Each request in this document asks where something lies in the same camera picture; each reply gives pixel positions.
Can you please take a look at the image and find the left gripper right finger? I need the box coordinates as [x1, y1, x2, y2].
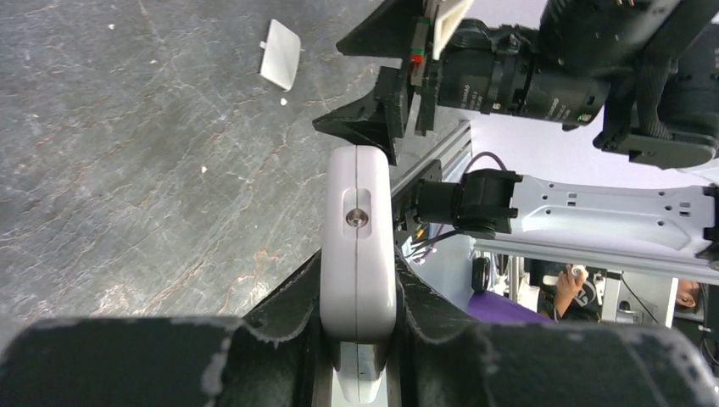
[394, 249, 477, 344]

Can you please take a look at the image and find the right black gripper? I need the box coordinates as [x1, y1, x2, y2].
[312, 0, 442, 165]

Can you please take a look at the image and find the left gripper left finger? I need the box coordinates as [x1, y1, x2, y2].
[242, 255, 322, 360]

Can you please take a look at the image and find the white battery cover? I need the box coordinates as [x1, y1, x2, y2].
[259, 20, 301, 92]

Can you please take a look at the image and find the white remote control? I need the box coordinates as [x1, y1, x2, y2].
[319, 146, 397, 406]

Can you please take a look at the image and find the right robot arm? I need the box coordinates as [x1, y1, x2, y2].
[313, 1, 718, 268]

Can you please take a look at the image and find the person in background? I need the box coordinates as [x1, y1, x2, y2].
[538, 265, 703, 321]

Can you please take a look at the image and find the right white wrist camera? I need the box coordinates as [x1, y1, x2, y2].
[424, 0, 474, 60]

